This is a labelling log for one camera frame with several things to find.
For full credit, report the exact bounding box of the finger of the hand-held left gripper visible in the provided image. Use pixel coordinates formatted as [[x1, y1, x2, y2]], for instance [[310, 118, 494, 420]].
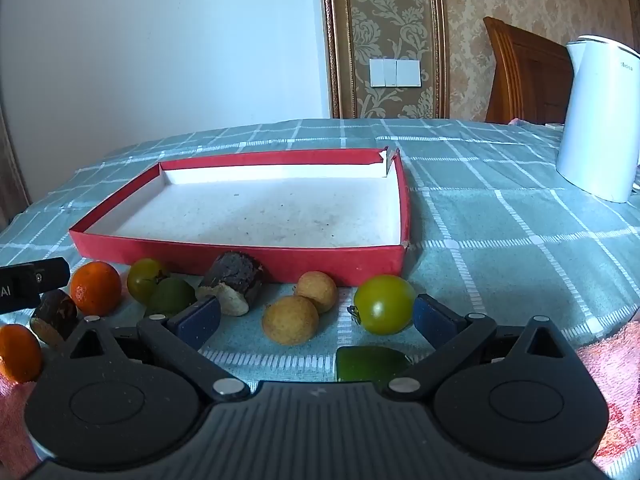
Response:
[[0, 257, 71, 293]]

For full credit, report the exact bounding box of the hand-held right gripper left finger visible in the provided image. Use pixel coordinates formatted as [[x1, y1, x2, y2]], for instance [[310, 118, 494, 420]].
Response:
[[50, 294, 251, 402]]

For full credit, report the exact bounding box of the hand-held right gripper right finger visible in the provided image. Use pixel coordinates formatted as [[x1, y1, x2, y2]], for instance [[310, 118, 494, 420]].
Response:
[[382, 294, 583, 402]]

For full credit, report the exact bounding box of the green cut fruit piece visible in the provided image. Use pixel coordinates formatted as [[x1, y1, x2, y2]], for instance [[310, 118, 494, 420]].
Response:
[[336, 345, 411, 386], [145, 277, 197, 320]]

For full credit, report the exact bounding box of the dark eggplant piece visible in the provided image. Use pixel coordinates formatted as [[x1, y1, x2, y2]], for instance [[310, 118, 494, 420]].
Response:
[[196, 251, 266, 317], [30, 289, 78, 347]]

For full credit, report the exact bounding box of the orange tangerine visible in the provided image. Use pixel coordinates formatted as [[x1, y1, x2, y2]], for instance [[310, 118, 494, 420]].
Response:
[[69, 261, 123, 317], [0, 324, 43, 383]]

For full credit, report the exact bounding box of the large green tomato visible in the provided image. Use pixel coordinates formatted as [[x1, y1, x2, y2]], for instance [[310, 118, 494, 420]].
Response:
[[352, 274, 417, 336]]

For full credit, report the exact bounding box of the small green tomato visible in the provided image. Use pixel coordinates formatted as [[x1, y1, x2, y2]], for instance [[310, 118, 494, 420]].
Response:
[[126, 258, 171, 303]]

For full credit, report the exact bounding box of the tan longan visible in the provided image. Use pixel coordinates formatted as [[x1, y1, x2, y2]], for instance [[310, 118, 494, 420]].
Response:
[[261, 295, 320, 346], [293, 271, 338, 313]]

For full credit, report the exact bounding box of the red cardboard box tray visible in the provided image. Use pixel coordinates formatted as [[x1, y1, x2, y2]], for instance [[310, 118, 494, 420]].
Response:
[[68, 147, 412, 288]]

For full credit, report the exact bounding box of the pink fleece cloth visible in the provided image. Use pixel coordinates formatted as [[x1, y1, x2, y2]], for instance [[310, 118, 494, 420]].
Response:
[[575, 320, 640, 473], [0, 375, 43, 480]]

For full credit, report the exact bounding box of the white electric kettle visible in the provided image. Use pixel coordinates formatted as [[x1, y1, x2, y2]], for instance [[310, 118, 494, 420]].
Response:
[[556, 35, 640, 204]]

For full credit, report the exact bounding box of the wooden headboard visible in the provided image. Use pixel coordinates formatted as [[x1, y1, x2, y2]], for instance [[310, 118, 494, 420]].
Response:
[[482, 16, 573, 126]]

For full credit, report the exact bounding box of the white wall switch panel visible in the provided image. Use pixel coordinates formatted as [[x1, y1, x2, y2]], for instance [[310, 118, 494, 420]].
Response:
[[370, 58, 422, 87]]

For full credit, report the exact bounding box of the gilded wallpaper panel frame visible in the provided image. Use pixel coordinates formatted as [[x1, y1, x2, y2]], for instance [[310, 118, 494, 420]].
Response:
[[320, 0, 448, 120]]

